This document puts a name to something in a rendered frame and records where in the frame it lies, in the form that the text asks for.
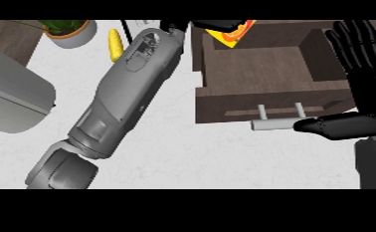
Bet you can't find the thin black rod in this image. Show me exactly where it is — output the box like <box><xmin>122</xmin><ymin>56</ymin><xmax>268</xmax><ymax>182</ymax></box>
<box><xmin>120</xmin><ymin>20</ymin><xmax>135</xmax><ymax>45</ymax></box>

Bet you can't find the yellow and orange box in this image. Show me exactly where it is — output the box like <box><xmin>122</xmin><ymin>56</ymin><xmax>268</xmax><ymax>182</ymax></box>
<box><xmin>203</xmin><ymin>20</ymin><xmax>256</xmax><ymax>49</ymax></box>

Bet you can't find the pale grey drawer handle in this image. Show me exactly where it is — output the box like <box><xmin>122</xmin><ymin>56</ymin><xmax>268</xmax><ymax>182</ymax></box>
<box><xmin>249</xmin><ymin>103</ymin><xmax>308</xmax><ymax>131</ymax></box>

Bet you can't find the dark grey object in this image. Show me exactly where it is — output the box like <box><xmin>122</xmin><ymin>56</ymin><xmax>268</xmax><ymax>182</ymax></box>
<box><xmin>190</xmin><ymin>20</ymin><xmax>247</xmax><ymax>31</ymax></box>

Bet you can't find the yellow corn cob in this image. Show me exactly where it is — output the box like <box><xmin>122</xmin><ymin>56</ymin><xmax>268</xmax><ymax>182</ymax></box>
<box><xmin>107</xmin><ymin>28</ymin><xmax>125</xmax><ymax>64</ymax></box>

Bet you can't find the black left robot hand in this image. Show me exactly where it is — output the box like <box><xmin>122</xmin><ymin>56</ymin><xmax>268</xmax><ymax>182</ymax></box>
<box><xmin>160</xmin><ymin>20</ymin><xmax>190</xmax><ymax>35</ymax></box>

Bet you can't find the grey rounded appliance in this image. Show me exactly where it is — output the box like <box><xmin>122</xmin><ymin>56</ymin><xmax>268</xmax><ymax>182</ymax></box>
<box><xmin>0</xmin><ymin>53</ymin><xmax>57</xmax><ymax>134</ymax></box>

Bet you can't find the grey pot with green plant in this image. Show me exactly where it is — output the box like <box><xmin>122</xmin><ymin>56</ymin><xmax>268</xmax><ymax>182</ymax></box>
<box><xmin>36</xmin><ymin>20</ymin><xmax>98</xmax><ymax>50</ymax></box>

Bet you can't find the brown wooden cabinet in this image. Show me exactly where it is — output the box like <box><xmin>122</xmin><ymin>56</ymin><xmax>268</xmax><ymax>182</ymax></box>
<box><xmin>188</xmin><ymin>20</ymin><xmax>376</xmax><ymax>74</ymax></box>

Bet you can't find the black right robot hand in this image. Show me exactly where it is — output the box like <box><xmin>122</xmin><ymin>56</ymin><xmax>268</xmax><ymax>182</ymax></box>
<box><xmin>291</xmin><ymin>20</ymin><xmax>376</xmax><ymax>141</ymax></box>

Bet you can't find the brown wooden board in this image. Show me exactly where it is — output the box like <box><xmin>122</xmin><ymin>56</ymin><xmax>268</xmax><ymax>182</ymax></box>
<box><xmin>0</xmin><ymin>20</ymin><xmax>48</xmax><ymax>67</ymax></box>

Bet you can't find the brown wooden drawer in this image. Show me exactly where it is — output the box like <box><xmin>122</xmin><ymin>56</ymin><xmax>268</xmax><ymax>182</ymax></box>
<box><xmin>193</xmin><ymin>80</ymin><xmax>359</xmax><ymax>124</ymax></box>
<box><xmin>200</xmin><ymin>20</ymin><xmax>358</xmax><ymax>93</ymax></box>

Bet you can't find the brown wooden drawer front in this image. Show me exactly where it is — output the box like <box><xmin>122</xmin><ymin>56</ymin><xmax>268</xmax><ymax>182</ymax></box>
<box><xmin>193</xmin><ymin>80</ymin><xmax>359</xmax><ymax>124</ymax></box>

